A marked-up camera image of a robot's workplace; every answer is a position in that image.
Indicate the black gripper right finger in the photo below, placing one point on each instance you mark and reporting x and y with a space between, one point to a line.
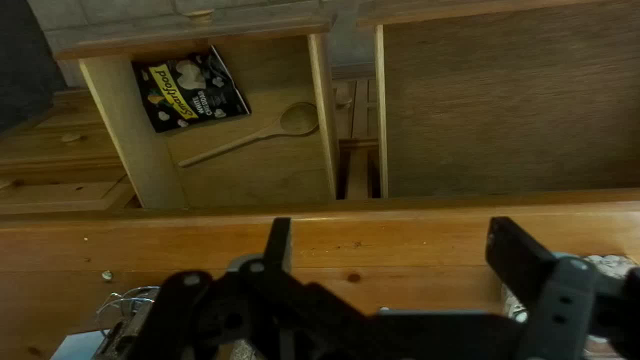
516 256

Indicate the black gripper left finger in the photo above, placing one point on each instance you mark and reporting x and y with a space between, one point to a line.
276 242

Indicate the small open wooden drawer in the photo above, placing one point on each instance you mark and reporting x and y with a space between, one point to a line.
267 172

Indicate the wooden dresser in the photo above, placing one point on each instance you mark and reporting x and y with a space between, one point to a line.
400 247

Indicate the wooden spoon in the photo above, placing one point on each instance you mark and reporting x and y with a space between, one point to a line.
300 118

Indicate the large open wooden drawer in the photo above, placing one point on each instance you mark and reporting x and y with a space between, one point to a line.
500 112

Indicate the black snack packet yellow print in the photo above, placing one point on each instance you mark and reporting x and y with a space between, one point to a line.
191 91

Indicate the closed wooden drawer with knob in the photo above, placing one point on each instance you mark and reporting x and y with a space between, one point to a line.
61 143
61 197

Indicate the teal cardboard box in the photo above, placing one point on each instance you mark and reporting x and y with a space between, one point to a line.
72 347

